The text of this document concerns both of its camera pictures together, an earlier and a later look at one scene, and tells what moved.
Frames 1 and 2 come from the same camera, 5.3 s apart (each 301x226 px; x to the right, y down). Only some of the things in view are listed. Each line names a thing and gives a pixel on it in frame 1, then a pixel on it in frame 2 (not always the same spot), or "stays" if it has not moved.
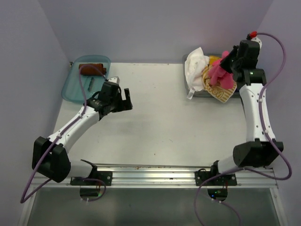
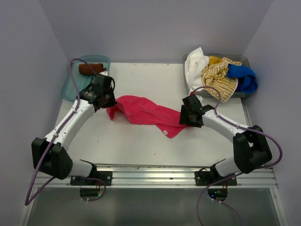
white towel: [194, 65] stays
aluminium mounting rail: [165, 176] stays
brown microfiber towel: [90, 70] stays
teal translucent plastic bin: [72, 90] stays
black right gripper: [224, 63] -> [184, 119]
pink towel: [219, 74] -> [140, 110]
